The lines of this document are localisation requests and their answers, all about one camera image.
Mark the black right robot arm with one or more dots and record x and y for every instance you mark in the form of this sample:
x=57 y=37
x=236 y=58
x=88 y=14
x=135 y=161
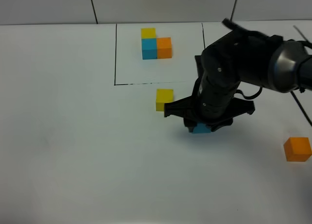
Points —
x=241 y=56

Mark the orange template block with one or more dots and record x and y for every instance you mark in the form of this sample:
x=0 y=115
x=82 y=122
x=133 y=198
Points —
x=164 y=48

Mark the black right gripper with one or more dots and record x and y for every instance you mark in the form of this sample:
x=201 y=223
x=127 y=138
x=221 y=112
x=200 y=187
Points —
x=210 y=104

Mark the blue template block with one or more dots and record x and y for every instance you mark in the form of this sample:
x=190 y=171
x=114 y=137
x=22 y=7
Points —
x=149 y=49

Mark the yellow template block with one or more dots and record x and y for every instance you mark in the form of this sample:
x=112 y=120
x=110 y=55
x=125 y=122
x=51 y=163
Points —
x=148 y=33

